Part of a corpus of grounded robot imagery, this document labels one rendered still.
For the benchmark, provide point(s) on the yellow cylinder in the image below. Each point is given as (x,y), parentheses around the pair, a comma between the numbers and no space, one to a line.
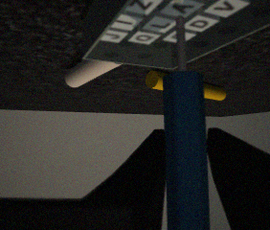
(154,80)

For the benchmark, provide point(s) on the dark blue stylus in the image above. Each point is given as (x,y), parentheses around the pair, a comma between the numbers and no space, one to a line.
(188,203)

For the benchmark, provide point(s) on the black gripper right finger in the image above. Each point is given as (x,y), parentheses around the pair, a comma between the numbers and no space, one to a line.
(241,175)

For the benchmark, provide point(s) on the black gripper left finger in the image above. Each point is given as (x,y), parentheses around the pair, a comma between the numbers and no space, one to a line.
(131,198)

